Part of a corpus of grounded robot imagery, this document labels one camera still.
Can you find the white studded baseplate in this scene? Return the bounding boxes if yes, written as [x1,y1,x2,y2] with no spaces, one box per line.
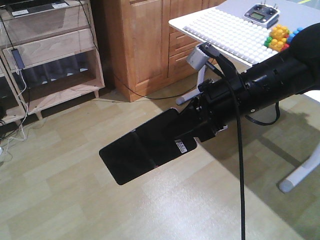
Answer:
[183,7,279,65]

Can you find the black smartphone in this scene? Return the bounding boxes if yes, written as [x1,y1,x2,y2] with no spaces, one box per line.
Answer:
[99,108,197,185]

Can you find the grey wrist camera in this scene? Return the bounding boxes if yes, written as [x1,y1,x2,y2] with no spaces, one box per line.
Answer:
[186,42,212,71]

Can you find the white desk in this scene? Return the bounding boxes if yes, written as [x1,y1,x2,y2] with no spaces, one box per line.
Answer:
[168,0,320,193]

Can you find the grey usb adapter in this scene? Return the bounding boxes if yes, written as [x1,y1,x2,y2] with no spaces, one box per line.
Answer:
[11,48,25,70]

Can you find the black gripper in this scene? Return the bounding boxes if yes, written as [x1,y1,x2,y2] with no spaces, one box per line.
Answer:
[163,75,244,142]

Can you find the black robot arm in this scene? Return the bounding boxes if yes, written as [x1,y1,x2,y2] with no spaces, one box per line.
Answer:
[163,23,320,142]

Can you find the wooden cabinet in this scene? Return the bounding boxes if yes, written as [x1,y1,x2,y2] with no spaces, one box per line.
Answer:
[101,0,222,102]

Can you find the colourful toy blocks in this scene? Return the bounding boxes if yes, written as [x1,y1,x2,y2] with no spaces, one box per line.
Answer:
[263,24,304,52]

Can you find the white remote controller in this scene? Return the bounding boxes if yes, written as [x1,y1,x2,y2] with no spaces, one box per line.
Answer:
[243,3,281,29]

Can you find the black camera cable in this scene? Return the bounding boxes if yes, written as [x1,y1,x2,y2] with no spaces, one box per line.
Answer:
[207,44,281,240]

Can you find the silver laptop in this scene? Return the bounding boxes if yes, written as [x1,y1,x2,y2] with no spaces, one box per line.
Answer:
[0,0,70,17]

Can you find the wooden shelf unit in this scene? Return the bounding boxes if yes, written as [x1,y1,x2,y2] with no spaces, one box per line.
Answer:
[0,0,105,124]

